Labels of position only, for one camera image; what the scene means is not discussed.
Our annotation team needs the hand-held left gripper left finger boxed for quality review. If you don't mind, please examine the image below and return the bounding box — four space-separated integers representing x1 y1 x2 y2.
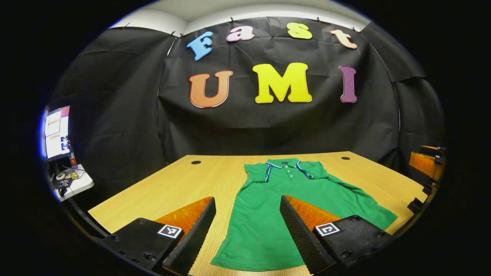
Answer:
101 197 217 276

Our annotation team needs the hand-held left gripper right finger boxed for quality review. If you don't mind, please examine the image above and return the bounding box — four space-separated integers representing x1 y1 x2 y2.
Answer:
280 195 396 275

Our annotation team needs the green T-shirt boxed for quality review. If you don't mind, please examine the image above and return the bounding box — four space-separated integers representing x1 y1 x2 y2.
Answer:
210 158 398 272

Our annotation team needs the black backdrop cloth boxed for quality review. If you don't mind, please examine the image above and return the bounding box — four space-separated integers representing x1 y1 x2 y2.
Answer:
48 16 445 200

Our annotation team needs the white side table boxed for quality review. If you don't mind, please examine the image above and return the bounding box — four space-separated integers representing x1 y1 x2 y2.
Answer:
49 164 95 202

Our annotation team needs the computer monitor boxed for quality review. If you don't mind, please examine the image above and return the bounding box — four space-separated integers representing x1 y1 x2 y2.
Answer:
40 105 72 160

